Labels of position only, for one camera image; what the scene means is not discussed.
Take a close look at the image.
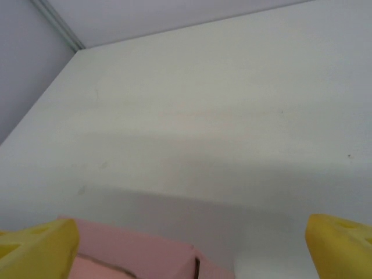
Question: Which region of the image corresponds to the pink paper box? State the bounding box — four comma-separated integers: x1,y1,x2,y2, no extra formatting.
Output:
56,214,237,279

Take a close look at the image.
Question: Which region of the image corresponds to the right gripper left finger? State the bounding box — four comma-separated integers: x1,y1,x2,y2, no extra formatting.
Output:
0,218,81,279

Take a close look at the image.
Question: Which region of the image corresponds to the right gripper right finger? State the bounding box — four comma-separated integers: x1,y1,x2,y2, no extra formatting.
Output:
305,213,372,279

